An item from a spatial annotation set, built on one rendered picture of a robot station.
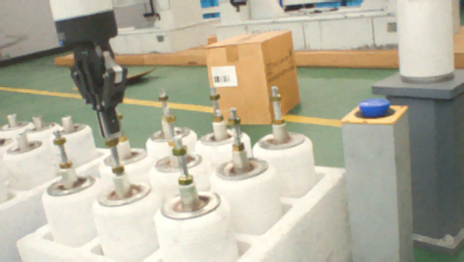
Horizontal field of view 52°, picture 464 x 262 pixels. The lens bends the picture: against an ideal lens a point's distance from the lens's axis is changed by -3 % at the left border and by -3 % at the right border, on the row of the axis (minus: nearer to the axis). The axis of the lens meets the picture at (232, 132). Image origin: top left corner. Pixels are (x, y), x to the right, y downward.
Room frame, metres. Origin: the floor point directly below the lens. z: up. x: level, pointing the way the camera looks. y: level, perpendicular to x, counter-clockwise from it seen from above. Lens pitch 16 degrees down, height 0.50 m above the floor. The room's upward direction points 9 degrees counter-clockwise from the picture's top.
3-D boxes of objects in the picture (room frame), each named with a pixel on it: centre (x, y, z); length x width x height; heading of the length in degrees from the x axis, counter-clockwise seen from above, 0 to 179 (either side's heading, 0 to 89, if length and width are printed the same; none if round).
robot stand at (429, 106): (0.82, -0.35, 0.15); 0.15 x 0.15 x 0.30; 42
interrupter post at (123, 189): (0.63, 0.16, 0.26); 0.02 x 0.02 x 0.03
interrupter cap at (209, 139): (0.82, 0.02, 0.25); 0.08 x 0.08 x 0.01
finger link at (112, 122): (0.61, 0.15, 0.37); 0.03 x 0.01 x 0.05; 39
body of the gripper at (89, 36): (0.63, 0.16, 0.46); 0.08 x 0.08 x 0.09
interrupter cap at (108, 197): (0.63, 0.16, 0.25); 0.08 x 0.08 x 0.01
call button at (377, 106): (0.61, -0.19, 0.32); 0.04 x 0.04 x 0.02
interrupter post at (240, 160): (0.65, 0.00, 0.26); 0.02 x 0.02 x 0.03
